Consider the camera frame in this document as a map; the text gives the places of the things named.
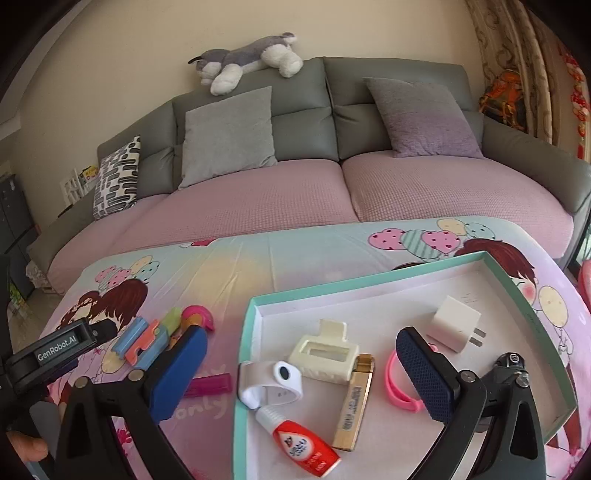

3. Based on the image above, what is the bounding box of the cartoon printed pink tablecloth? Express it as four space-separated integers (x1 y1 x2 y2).
46 216 590 479

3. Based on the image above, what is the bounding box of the dark grey cabinet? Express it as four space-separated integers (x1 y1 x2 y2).
0 174 38 299

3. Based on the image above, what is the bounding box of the pink pup toy figure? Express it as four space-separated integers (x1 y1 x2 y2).
168 305 215 349

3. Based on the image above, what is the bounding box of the teal rimmed white tray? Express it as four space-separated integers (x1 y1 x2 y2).
232 250 579 480

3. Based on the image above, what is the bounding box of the light grey cushion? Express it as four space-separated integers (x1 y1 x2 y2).
179 87 277 189

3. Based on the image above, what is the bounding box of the grey sofa pink cover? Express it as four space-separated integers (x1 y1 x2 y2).
28 57 590 293

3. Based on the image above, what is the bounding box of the orange ornament on sofa side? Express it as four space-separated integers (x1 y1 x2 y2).
479 69 528 133

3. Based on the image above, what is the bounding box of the red white glue bottle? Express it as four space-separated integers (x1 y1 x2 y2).
254 406 342 478

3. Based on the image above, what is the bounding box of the white smartwatch black screen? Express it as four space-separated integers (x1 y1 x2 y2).
238 361 304 410

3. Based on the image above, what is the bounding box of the cream plastic hair claw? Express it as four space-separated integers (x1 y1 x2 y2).
287 319 360 384

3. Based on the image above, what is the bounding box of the beige patterned curtain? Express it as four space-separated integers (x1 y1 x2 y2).
467 1 571 146

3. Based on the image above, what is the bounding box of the black toy express car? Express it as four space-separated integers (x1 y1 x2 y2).
493 352 527 376

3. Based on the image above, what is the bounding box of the white usb charger cube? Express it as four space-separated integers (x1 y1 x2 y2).
426 296 486 353

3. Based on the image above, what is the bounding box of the person's left hand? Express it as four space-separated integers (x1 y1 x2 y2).
6 431 49 462

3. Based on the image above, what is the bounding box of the magenta translucent utility knife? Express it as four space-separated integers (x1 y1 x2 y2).
183 373 233 398

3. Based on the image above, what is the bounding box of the orange blue toy knife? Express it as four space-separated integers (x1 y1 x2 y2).
125 320 169 371

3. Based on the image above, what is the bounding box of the gold lighter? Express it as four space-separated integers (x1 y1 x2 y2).
332 354 375 452

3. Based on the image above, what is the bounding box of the blue green toy knife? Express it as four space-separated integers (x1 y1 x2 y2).
112 307 181 365

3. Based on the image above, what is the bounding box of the pink fitness band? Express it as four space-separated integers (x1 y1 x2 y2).
385 350 425 413

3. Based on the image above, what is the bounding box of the grey white plush husky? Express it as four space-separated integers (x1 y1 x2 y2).
187 32 304 96

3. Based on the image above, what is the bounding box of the red chinese knot decoration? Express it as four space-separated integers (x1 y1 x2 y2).
561 47 590 162

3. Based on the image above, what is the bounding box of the purple grey cushion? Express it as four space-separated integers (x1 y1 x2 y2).
363 77 483 158

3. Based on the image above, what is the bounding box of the black white patterned cushion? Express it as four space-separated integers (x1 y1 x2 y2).
92 135 141 220

